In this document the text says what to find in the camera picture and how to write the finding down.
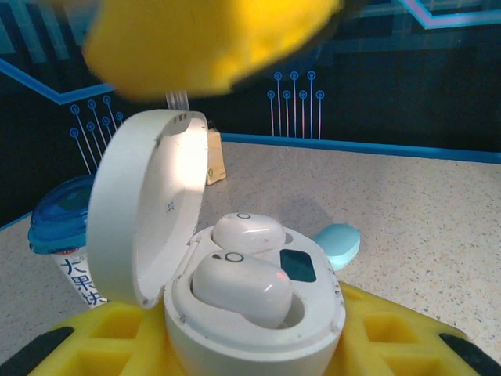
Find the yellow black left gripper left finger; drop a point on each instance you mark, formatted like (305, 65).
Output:
(98, 344)

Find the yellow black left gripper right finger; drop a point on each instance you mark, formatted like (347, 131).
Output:
(391, 340)

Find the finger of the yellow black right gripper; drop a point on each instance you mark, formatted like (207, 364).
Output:
(203, 43)

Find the light blue earbud case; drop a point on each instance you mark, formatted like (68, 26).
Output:
(338, 244)

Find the white oval earbud case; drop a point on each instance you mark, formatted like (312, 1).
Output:
(250, 348)

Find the white oval earbud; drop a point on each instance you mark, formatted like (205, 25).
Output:
(250, 233)
(242, 288)

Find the small beige bottle black cap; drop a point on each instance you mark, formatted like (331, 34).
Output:
(216, 160)

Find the yogurt cup blue lid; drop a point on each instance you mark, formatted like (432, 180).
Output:
(58, 219)

